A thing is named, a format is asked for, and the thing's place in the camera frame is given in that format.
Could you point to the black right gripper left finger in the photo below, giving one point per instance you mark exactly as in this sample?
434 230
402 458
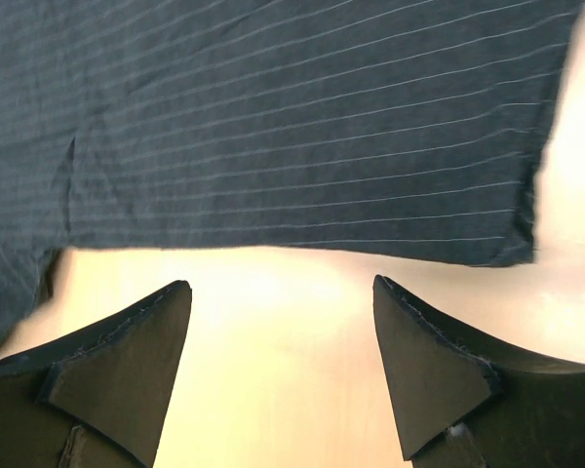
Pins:
98 396

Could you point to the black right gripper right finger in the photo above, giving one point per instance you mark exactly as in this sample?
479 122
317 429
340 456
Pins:
464 398

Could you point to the black pinstriped long sleeve shirt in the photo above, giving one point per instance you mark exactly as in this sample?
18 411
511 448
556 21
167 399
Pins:
404 128

